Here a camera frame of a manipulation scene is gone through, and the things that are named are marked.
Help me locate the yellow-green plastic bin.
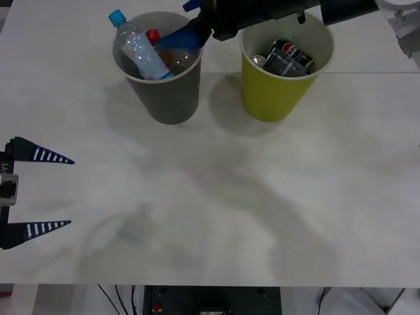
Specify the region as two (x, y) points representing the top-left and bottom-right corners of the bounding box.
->
(239, 9), (335, 123)

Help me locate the black can with round logo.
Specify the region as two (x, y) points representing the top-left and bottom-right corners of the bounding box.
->
(271, 37), (315, 70)

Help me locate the red cap orange drink bottle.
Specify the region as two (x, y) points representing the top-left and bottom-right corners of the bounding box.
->
(146, 29), (175, 68)

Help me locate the black can with white print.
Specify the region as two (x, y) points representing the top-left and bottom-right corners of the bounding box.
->
(251, 47), (308, 77)

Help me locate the black robot torso base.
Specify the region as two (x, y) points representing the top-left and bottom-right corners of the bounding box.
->
(143, 285), (282, 315)

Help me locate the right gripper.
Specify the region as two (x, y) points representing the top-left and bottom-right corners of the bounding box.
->
(157, 0), (264, 53)

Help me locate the purple cap clear bottle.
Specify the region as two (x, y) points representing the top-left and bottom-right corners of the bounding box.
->
(169, 49), (197, 75)

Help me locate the blue cap clear bottle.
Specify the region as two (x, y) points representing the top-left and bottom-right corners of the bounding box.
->
(108, 9), (175, 81)

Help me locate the grey plastic bin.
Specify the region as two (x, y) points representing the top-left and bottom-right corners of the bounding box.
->
(112, 11), (203, 126)

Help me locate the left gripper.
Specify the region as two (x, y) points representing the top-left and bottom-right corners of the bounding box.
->
(0, 136), (75, 251)

